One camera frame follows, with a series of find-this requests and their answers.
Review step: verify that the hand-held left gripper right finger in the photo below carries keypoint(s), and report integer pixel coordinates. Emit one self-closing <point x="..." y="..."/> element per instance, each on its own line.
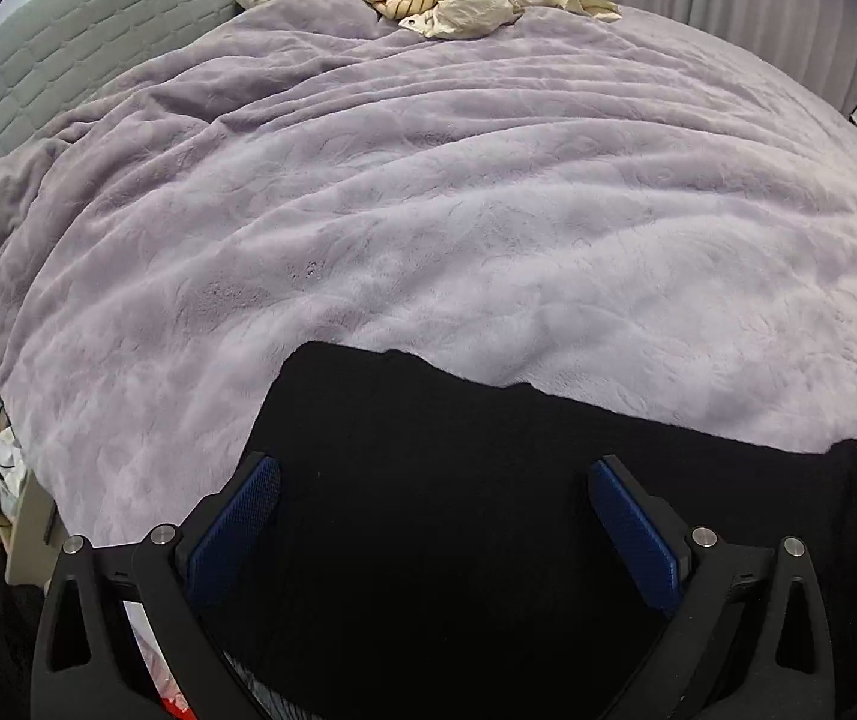
<point x="635" y="525"/>

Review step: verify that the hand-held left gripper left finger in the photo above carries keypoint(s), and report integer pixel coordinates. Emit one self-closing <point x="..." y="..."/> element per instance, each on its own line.
<point x="237" y="521"/>

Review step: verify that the black pants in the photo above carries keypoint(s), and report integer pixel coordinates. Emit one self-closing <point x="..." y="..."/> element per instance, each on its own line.
<point x="436" y="502"/>

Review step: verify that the purple fleece blanket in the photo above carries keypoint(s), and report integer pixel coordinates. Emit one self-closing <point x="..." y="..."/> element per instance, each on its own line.
<point x="398" y="202"/>

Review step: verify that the grey curtain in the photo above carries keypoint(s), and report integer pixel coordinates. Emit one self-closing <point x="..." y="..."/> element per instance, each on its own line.
<point x="773" y="15"/>

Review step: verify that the grey quilted headboard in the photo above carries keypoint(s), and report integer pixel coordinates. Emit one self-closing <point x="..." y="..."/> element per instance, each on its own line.
<point x="61" y="52"/>

